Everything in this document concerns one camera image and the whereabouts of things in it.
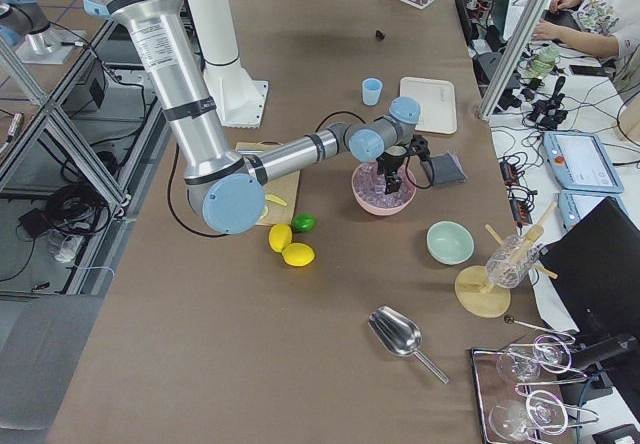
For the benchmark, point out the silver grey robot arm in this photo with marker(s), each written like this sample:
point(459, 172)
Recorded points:
point(189, 51)

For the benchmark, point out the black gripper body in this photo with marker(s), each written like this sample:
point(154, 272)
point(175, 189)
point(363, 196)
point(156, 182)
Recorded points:
point(389, 165)

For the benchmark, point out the wine glass rack tray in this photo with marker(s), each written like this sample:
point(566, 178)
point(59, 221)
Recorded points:
point(517, 390)

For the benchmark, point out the teach pendant tablet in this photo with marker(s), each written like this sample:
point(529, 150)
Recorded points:
point(574, 205)
point(580, 162)

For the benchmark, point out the cream rabbit tray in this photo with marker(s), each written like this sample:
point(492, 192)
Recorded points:
point(436, 99)

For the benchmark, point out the mint green bowl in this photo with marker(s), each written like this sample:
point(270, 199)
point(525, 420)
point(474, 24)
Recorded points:
point(449, 243)

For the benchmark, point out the metal ice scoop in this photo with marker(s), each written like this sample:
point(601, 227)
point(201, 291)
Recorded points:
point(402, 337)

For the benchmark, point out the seated person white shirt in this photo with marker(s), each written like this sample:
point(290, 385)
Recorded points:
point(606, 28)

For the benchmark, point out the yellow lemon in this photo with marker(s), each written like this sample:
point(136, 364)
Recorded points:
point(280, 237)
point(298, 254)

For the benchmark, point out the light blue plastic cup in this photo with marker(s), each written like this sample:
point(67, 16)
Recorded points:
point(371, 89)

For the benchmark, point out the clear textured glass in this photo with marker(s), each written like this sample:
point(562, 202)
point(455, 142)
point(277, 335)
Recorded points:
point(504, 270)

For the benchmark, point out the green lime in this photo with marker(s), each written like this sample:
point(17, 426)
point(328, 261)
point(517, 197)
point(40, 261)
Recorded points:
point(303, 222)

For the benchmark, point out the aluminium frame post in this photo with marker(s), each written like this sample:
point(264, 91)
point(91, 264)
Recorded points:
point(522, 33)

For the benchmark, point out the wooden cup stand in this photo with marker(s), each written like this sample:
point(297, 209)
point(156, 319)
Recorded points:
point(474, 290)

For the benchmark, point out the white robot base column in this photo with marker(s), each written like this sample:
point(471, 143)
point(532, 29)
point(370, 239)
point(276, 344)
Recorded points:
point(240, 100)

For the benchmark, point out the grey folded cloth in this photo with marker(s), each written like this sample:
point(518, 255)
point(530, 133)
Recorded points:
point(447, 170)

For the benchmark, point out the pink bowl of ice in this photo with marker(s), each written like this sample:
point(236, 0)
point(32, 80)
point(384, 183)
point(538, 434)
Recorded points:
point(369, 187)

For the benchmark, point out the wooden cutting board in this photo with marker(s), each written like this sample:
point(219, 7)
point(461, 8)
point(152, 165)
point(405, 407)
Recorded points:
point(280, 194)

